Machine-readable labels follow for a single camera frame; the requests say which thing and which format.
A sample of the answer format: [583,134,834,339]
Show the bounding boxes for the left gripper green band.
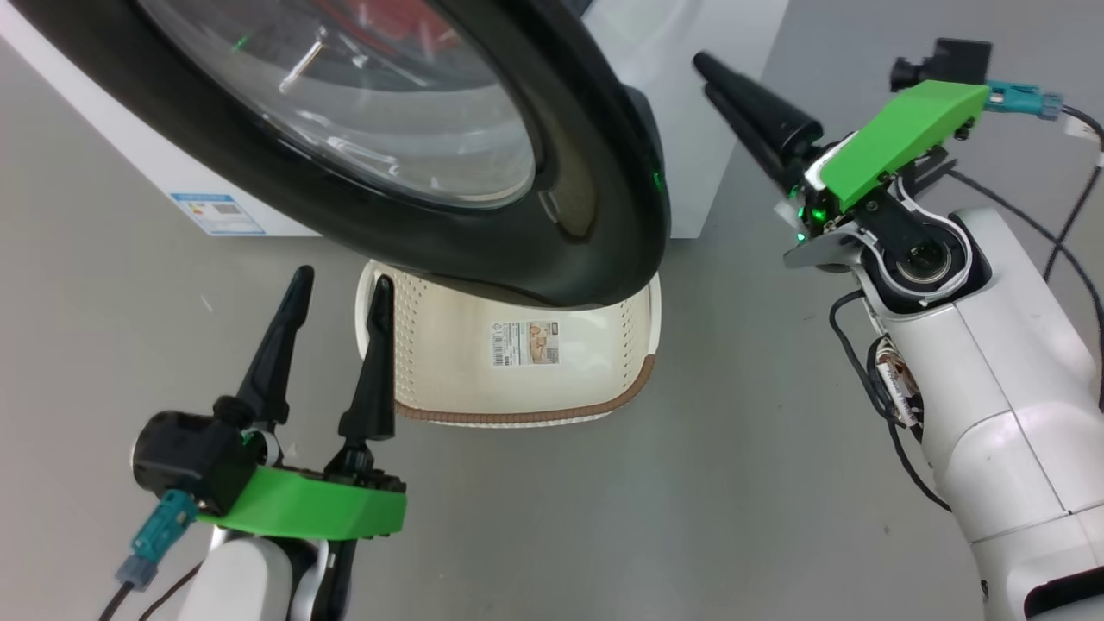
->
[197,265,408,542]

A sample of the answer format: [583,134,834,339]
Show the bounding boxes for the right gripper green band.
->
[693,50,992,271]

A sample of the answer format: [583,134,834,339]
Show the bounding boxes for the black round glass washer door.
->
[9,0,672,310]

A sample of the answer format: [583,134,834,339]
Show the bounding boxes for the red garment white stripes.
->
[323,0,467,57]

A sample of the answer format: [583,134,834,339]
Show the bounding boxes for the white front-load washing machine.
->
[0,0,790,239]

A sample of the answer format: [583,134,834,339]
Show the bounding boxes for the cream laundry basket brown rim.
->
[355,259,662,430]

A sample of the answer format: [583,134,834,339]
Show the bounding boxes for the basket product label sticker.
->
[492,320,561,367]

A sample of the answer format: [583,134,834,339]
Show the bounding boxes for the blue energy label sticker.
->
[170,191,267,237]

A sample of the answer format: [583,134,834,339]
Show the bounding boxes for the teal left camera connector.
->
[116,489,198,593]

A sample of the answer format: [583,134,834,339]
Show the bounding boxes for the teal camera connector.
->
[988,80,1064,122]
[116,489,198,593]

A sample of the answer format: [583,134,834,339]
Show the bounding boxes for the teal right camera connector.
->
[988,80,1064,122]

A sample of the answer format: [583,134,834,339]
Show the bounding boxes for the thin black cable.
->
[1042,103,1104,284]
[829,288,952,515]
[97,562,204,621]

